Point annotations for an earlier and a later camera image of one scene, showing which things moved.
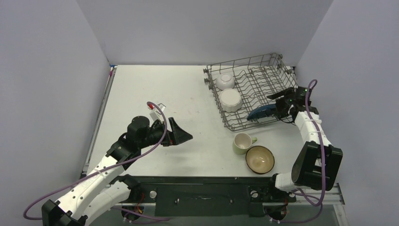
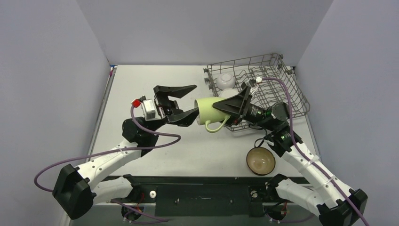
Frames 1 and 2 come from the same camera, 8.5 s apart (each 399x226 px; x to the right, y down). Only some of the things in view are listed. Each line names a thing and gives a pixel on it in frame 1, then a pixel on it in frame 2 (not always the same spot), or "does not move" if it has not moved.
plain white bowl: (225, 81) does not move
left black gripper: (179, 136) → (166, 108)
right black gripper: (287, 101) → (245, 103)
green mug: (242, 143) → (207, 114)
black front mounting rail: (211, 196) does not move
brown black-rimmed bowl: (259, 159) does not move
